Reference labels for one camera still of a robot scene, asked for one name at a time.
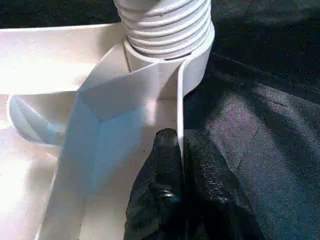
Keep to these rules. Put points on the white plastic table top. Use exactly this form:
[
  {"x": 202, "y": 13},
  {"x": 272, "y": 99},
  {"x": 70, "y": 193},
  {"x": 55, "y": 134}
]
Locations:
[{"x": 50, "y": 62}]

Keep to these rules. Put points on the white plastic table leg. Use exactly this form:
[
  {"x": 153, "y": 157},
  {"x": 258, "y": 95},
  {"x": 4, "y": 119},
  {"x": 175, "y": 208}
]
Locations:
[{"x": 165, "y": 25}]

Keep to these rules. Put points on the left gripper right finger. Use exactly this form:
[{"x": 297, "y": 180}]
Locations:
[{"x": 212, "y": 195}]

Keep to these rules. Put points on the black quilted mat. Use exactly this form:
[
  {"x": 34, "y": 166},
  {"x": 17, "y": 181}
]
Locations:
[{"x": 250, "y": 125}]

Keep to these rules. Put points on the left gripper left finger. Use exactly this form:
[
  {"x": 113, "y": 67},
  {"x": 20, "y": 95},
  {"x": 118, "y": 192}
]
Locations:
[{"x": 157, "y": 187}]

